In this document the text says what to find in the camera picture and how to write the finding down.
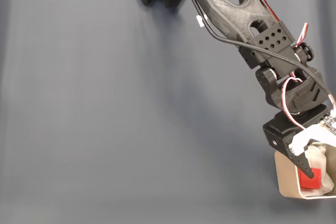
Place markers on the white crumpled tissue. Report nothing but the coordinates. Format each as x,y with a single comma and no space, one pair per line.
318,155

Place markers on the beige rounded box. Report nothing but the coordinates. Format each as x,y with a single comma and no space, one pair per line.
286,179

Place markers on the dark grey table mat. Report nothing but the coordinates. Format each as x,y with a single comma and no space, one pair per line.
105,108

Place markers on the camera board on white mount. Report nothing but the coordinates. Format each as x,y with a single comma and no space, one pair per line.
315,133

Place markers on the red cube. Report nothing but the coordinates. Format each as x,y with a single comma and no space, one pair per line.
314,183

